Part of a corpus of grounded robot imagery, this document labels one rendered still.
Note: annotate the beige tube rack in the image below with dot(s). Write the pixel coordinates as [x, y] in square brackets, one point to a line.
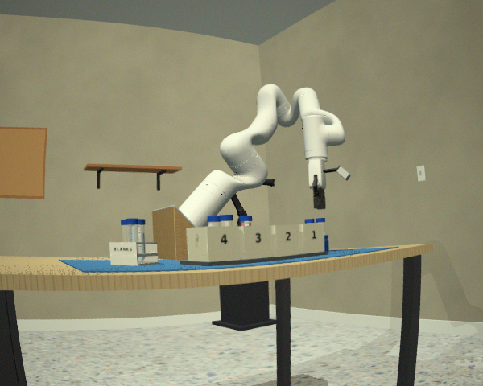
[125, 253]

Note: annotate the blue bench mat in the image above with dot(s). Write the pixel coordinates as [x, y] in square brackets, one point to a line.
[177, 267]

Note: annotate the sample tube with blue cap and orange dot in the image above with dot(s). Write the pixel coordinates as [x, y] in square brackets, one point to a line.
[245, 220]

